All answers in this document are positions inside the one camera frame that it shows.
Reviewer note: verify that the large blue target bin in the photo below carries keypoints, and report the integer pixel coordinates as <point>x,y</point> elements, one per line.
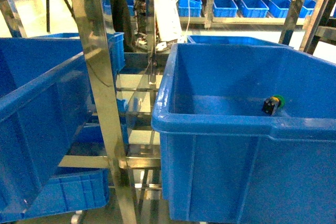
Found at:
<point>223,159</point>

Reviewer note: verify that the blue bin left of post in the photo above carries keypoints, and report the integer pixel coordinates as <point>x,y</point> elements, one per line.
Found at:
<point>45,102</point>

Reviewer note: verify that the steel shelf upright post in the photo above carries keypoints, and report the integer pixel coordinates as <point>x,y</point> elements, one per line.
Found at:
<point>92,32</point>

